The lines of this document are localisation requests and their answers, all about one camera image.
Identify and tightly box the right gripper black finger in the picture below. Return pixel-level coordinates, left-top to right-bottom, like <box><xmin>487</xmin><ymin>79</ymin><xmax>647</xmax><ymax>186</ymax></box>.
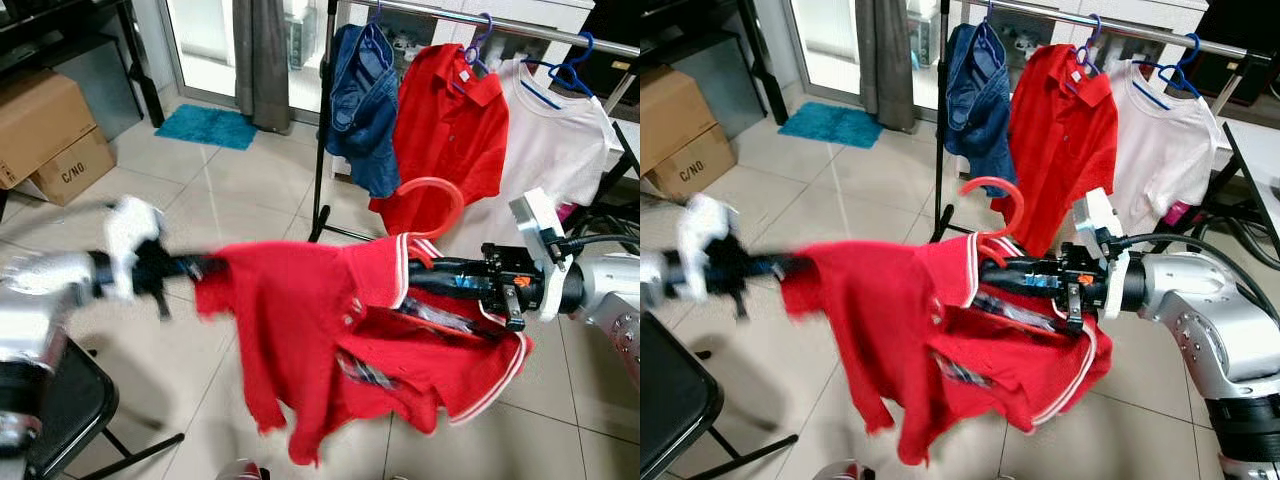
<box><xmin>985</xmin><ymin>276</ymin><xmax>1056</xmax><ymax>299</ymax></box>
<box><xmin>412</xmin><ymin>276</ymin><xmax>491</xmax><ymax>299</ymax></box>
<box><xmin>408</xmin><ymin>257</ymin><xmax>491</xmax><ymax>278</ymax></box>
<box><xmin>980</xmin><ymin>257</ymin><xmax>1056</xmax><ymax>278</ymax></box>

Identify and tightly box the red plastic hanger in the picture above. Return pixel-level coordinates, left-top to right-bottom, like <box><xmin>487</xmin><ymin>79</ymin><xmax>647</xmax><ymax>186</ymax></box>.
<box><xmin>958</xmin><ymin>177</ymin><xmax>1026</xmax><ymax>266</ymax></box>
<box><xmin>397</xmin><ymin>177</ymin><xmax>466</xmax><ymax>271</ymax></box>

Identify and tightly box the red shirt white trim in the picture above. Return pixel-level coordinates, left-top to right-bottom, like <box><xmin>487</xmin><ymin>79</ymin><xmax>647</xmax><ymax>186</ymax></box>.
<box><xmin>193</xmin><ymin>232</ymin><xmax>534</xmax><ymax>468</ymax></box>
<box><xmin>780</xmin><ymin>235</ymin><xmax>1114</xmax><ymax>468</ymax></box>

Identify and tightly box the blue plastic hanger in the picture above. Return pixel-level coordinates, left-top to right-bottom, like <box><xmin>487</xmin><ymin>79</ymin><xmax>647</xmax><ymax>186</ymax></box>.
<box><xmin>520</xmin><ymin>32</ymin><xmax>598</xmax><ymax>111</ymax></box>
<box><xmin>1130</xmin><ymin>33</ymin><xmax>1204</xmax><ymax>111</ymax></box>

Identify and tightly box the purple plastic hanger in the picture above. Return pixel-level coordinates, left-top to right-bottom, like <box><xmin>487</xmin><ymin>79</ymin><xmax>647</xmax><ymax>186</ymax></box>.
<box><xmin>975</xmin><ymin>0</ymin><xmax>1011</xmax><ymax>56</ymax></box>
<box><xmin>360</xmin><ymin>0</ymin><xmax>399</xmax><ymax>61</ymax></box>
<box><xmin>1068</xmin><ymin>12</ymin><xmax>1103</xmax><ymax>81</ymax></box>
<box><xmin>460</xmin><ymin>12</ymin><xmax>498</xmax><ymax>81</ymax></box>

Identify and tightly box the cardboard box printed C/NO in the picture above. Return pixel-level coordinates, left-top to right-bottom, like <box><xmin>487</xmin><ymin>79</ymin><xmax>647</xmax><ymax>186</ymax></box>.
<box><xmin>645</xmin><ymin>122</ymin><xmax>738</xmax><ymax>199</ymax></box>
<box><xmin>28</xmin><ymin>127</ymin><xmax>117</xmax><ymax>207</ymax></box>

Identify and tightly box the teal floor mat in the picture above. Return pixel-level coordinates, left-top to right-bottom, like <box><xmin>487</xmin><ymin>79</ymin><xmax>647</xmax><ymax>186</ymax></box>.
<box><xmin>155</xmin><ymin>103</ymin><xmax>258</xmax><ymax>151</ymax></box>
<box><xmin>778</xmin><ymin>102</ymin><xmax>884</xmax><ymax>149</ymax></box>

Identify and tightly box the plain red polo shirt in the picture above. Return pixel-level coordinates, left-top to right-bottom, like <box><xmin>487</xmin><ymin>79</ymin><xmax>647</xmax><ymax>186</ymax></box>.
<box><xmin>990</xmin><ymin>43</ymin><xmax>1121</xmax><ymax>256</ymax></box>
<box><xmin>368</xmin><ymin>43</ymin><xmax>511</xmax><ymax>236</ymax></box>

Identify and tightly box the black chair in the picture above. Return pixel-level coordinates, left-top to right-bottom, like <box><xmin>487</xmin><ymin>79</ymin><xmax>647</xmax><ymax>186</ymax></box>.
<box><xmin>25</xmin><ymin>335</ymin><xmax>186</xmax><ymax>480</ymax></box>
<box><xmin>640</xmin><ymin>315</ymin><xmax>801</xmax><ymax>480</ymax></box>

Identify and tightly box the white T-shirt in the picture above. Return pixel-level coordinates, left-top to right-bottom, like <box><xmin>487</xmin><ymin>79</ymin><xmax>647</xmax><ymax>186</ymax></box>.
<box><xmin>1100</xmin><ymin>58</ymin><xmax>1233</xmax><ymax>241</ymax></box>
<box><xmin>440</xmin><ymin>55</ymin><xmax>626</xmax><ymax>261</ymax></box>

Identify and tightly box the blue denim garment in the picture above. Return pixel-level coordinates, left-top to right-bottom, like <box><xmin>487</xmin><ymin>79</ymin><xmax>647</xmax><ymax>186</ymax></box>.
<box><xmin>325</xmin><ymin>22</ymin><xmax>403</xmax><ymax>198</ymax></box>
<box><xmin>943</xmin><ymin>22</ymin><xmax>1019</xmax><ymax>196</ymax></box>

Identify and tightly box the large brown cardboard box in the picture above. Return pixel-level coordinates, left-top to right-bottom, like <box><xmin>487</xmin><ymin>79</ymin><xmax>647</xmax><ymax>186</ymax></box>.
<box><xmin>640</xmin><ymin>65</ymin><xmax>723</xmax><ymax>176</ymax></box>
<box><xmin>0</xmin><ymin>70</ymin><xmax>98</xmax><ymax>189</ymax></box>

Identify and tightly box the grey curtain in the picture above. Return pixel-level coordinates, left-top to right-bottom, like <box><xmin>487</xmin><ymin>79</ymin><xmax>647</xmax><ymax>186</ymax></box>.
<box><xmin>855</xmin><ymin>0</ymin><xmax>918</xmax><ymax>133</ymax></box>
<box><xmin>232</xmin><ymin>0</ymin><xmax>293</xmax><ymax>134</ymax></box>

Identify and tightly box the glass sliding door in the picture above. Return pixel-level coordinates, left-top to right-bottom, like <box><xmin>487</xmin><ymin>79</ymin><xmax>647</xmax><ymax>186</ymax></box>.
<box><xmin>160</xmin><ymin>0</ymin><xmax>331</xmax><ymax>116</ymax></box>
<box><xmin>785</xmin><ymin>0</ymin><xmax>946</xmax><ymax>111</ymax></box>

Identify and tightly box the grey box appliance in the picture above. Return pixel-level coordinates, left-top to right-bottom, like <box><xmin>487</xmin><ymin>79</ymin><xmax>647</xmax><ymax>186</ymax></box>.
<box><xmin>287</xmin><ymin>0</ymin><xmax>321</xmax><ymax>71</ymax></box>
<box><xmin>905</xmin><ymin>0</ymin><xmax>939</xmax><ymax>71</ymax></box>

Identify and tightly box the black chrome clothes rack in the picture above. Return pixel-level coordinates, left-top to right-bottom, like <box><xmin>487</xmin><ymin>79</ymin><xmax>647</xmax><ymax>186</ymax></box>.
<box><xmin>928</xmin><ymin>0</ymin><xmax>1271</xmax><ymax>246</ymax></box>
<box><xmin>308</xmin><ymin>0</ymin><xmax>641</xmax><ymax>246</ymax></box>

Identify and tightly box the black shelf unit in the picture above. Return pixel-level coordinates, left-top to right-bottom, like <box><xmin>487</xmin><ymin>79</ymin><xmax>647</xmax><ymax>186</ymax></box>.
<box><xmin>640</xmin><ymin>0</ymin><xmax>791</xmax><ymax>126</ymax></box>
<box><xmin>0</xmin><ymin>0</ymin><xmax>166</xmax><ymax>129</ymax></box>

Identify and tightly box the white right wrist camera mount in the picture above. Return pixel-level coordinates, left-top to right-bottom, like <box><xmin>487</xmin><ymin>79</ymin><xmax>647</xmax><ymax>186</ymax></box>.
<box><xmin>508</xmin><ymin>188</ymin><xmax>573</xmax><ymax>323</ymax></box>
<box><xmin>1075</xmin><ymin>188</ymin><xmax>1131</xmax><ymax>321</ymax></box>

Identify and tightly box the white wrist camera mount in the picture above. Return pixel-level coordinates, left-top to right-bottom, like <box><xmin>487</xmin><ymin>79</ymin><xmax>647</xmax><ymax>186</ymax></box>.
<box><xmin>508</xmin><ymin>188</ymin><xmax>573</xmax><ymax>323</ymax></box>
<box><xmin>678</xmin><ymin>193</ymin><xmax>741</xmax><ymax>301</ymax></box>
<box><xmin>103</xmin><ymin>196</ymin><xmax>168</xmax><ymax>303</ymax></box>
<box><xmin>1075</xmin><ymin>188</ymin><xmax>1131</xmax><ymax>321</ymax></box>

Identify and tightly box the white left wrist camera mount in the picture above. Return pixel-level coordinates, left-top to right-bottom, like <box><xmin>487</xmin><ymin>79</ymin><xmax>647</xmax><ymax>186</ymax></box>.
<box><xmin>678</xmin><ymin>193</ymin><xmax>741</xmax><ymax>301</ymax></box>
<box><xmin>103</xmin><ymin>196</ymin><xmax>168</xmax><ymax>303</ymax></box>

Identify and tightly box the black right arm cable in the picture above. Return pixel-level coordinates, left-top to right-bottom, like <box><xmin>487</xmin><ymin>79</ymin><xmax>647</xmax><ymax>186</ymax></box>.
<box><xmin>1112</xmin><ymin>232</ymin><xmax>1280</xmax><ymax>301</ymax></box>
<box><xmin>553</xmin><ymin>232</ymin><xmax>641</xmax><ymax>253</ymax></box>

